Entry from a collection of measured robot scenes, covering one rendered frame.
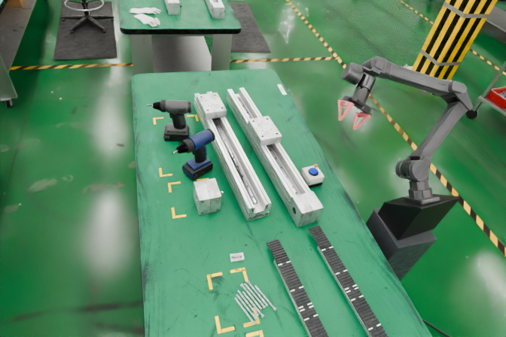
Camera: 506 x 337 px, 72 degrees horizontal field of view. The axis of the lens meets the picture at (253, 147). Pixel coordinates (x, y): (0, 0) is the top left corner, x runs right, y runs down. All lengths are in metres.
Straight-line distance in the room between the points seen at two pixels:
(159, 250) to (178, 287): 0.16
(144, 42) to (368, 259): 2.24
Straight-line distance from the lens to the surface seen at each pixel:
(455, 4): 4.32
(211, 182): 1.43
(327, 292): 1.36
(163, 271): 1.33
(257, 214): 1.44
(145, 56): 2.99
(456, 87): 1.63
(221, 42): 3.00
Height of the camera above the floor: 1.96
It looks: 43 degrees down
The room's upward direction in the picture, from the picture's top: 9 degrees clockwise
